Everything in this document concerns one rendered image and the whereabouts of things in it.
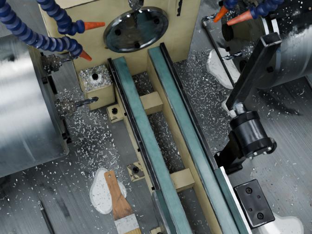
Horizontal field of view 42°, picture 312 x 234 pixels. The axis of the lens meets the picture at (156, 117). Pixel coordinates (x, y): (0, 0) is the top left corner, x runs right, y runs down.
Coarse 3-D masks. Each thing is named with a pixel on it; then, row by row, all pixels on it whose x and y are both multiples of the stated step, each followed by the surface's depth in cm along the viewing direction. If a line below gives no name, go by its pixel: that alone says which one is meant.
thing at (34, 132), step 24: (0, 48) 68; (24, 48) 68; (0, 72) 65; (24, 72) 66; (48, 72) 77; (0, 96) 65; (24, 96) 65; (48, 96) 68; (0, 120) 65; (24, 120) 66; (48, 120) 67; (0, 144) 66; (24, 144) 68; (48, 144) 70; (0, 168) 70; (24, 168) 74
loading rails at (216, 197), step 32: (160, 64) 95; (128, 96) 92; (160, 96) 100; (128, 128) 98; (192, 128) 90; (160, 160) 87; (192, 160) 88; (160, 192) 84; (224, 192) 84; (160, 224) 88; (224, 224) 82
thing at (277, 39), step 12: (264, 36) 60; (276, 36) 60; (264, 48) 60; (276, 48) 62; (252, 60) 65; (264, 60) 64; (252, 72) 67; (240, 84) 73; (252, 84) 73; (240, 96) 77; (228, 108) 83
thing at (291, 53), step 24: (240, 0) 82; (264, 0) 74; (288, 0) 74; (240, 24) 85; (264, 24) 76; (288, 24) 74; (240, 48) 81; (288, 48) 75; (240, 72) 94; (264, 72) 82; (288, 72) 79
